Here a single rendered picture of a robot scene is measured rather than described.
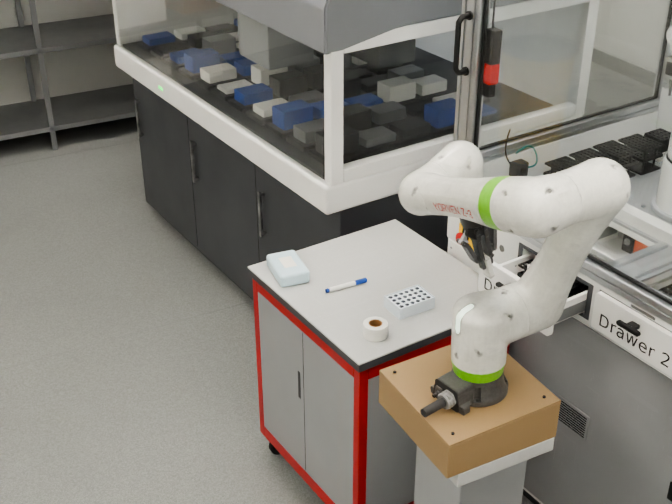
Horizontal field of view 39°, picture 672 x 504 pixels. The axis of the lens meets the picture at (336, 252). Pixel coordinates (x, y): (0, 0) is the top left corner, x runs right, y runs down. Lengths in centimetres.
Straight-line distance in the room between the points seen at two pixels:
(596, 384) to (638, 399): 15
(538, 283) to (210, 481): 158
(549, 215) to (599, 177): 15
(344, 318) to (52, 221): 263
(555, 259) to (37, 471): 207
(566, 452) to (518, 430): 74
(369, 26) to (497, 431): 139
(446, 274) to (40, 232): 259
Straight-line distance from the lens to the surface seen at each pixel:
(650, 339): 259
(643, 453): 281
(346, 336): 270
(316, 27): 303
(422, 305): 280
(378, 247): 314
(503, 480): 247
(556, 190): 192
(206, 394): 376
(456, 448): 223
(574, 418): 295
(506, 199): 193
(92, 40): 582
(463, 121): 293
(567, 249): 212
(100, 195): 534
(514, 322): 223
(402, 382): 237
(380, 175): 331
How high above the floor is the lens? 230
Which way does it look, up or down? 30 degrees down
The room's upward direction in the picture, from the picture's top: straight up
